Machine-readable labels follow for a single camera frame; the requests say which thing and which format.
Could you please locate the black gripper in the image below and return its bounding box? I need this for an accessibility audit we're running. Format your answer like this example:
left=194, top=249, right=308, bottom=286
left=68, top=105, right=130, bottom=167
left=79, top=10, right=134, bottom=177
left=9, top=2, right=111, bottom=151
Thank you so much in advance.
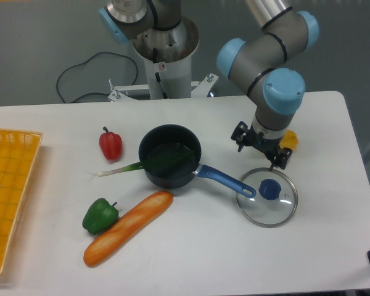
left=231, top=121, right=293, bottom=170

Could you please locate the glass lid blue knob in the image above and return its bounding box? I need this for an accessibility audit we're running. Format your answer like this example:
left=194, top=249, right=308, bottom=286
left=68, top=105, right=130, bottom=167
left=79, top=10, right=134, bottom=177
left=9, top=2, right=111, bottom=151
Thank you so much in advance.
left=236, top=168, right=298, bottom=228

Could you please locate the dark blue saucepan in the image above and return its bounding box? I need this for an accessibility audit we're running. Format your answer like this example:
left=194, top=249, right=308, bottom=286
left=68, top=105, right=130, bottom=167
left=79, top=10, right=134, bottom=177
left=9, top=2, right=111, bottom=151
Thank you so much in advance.
left=139, top=124, right=256, bottom=199

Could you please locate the green onion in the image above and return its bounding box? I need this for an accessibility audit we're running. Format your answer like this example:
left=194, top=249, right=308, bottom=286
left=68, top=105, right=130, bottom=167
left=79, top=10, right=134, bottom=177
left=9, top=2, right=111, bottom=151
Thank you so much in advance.
left=85, top=150, right=195, bottom=178

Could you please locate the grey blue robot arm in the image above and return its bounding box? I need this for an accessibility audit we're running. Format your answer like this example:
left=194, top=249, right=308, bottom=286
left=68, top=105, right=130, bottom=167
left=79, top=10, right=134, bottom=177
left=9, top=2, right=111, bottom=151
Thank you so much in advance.
left=99, top=1, right=319, bottom=169

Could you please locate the yellow bell pepper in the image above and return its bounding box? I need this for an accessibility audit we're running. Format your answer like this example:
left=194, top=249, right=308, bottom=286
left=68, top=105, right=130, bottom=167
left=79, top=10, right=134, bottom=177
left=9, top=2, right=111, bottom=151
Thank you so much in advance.
left=279, top=129, right=299, bottom=152

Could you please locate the orange baguette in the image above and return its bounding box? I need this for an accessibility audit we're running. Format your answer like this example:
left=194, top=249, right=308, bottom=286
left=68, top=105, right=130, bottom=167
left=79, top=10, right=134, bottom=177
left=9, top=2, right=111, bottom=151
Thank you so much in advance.
left=83, top=191, right=173, bottom=268

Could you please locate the red bell pepper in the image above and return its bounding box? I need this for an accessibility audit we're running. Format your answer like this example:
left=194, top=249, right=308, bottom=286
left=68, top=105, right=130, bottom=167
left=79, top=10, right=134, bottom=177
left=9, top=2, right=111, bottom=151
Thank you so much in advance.
left=99, top=126, right=123, bottom=161

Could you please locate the green bell pepper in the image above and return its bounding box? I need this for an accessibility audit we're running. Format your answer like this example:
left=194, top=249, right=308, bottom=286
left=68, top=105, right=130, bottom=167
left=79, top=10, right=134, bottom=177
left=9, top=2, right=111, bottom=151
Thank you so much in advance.
left=82, top=198, right=119, bottom=235

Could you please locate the yellow wicker basket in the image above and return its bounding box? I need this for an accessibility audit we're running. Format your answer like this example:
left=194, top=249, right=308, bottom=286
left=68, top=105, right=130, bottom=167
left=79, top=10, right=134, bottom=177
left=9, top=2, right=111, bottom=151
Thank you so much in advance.
left=0, top=129, right=43, bottom=274

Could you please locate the black cable on floor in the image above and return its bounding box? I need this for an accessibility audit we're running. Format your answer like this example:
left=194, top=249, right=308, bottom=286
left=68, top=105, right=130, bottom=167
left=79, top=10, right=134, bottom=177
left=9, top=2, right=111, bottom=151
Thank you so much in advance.
left=55, top=51, right=139, bottom=104

